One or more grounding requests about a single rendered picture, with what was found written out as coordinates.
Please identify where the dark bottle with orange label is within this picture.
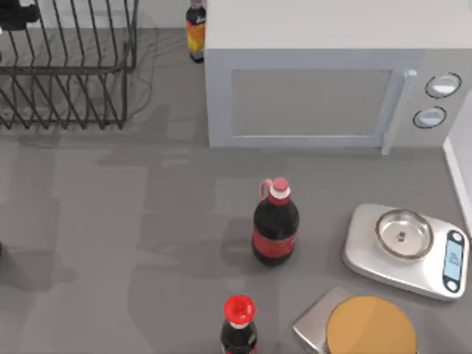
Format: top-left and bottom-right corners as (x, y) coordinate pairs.
(184, 0), (207, 64)

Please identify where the dark bottle with red cap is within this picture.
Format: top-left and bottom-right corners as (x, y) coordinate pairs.
(220, 294), (259, 354)

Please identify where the pale microwave oven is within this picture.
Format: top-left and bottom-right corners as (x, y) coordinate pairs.
(204, 0), (472, 150)

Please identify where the silver kitchen scale with bowl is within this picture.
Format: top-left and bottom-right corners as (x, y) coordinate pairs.
(341, 203), (471, 302)

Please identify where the silver scale with orange plate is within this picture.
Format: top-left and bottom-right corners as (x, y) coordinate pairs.
(292, 286), (420, 354)

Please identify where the small microwave knob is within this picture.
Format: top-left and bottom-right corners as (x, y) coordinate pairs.
(412, 105), (448, 129)

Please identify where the large microwave knob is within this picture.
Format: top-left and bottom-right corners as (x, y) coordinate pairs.
(424, 72), (463, 100)

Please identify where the black object in rack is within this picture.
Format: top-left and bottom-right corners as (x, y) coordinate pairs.
(0, 0), (41, 30)

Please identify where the dark bottle with pink handle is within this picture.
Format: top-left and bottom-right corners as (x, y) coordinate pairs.
(251, 176), (301, 268)

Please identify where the microwave door handle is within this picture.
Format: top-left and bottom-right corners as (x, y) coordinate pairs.
(381, 69), (418, 156)

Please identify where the dark wire dish rack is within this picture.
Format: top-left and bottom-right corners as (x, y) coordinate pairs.
(0, 0), (140, 131)

